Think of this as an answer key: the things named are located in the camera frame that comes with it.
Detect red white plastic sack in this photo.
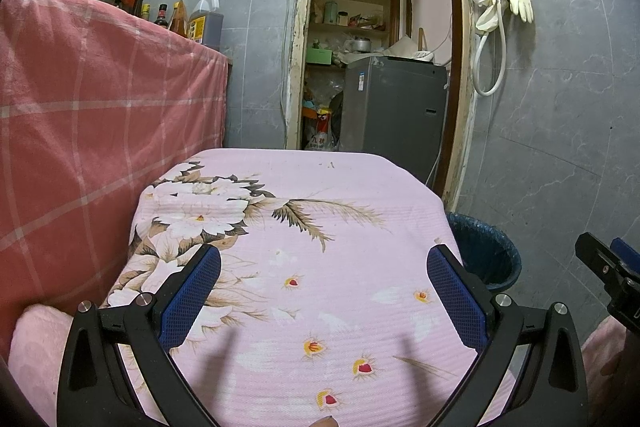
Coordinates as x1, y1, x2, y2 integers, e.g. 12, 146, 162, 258
306, 107, 341, 152

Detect pink floral tablecloth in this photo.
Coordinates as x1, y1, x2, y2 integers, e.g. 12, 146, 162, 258
100, 148, 521, 427

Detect white crumpled bag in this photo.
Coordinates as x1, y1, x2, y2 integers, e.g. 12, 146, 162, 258
382, 34, 436, 62

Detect cream rubber glove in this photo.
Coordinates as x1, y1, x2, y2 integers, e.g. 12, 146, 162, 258
507, 0, 535, 24
475, 0, 511, 32

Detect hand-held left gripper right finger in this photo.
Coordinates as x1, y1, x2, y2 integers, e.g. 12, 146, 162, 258
426, 244, 590, 427

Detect white hose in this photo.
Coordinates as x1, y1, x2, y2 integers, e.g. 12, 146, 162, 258
472, 0, 508, 96

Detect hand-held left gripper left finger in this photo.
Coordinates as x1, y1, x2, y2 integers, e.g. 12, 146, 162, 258
56, 244, 222, 427

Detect wooden door frame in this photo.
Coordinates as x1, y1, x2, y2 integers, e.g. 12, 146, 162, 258
284, 0, 476, 208

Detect pink checked blanket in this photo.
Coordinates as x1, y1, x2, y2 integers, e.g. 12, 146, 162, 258
0, 0, 233, 358

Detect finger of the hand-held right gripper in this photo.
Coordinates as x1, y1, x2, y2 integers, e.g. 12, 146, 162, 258
575, 232, 640, 333
610, 237, 640, 264

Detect amber sauce bottle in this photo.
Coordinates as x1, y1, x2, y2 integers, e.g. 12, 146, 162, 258
169, 0, 189, 38

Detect white cable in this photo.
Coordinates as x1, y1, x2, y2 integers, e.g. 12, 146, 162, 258
280, 0, 296, 118

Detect large dark oil bottle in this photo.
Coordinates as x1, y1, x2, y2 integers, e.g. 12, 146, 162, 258
187, 0, 223, 50

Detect blue trash bin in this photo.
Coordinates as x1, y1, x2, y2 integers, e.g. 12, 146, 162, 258
445, 212, 521, 293

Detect grey cabinet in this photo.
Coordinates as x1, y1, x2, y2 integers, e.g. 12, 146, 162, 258
340, 56, 450, 188

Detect person's right forearm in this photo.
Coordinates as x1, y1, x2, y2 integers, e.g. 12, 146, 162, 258
581, 316, 640, 427

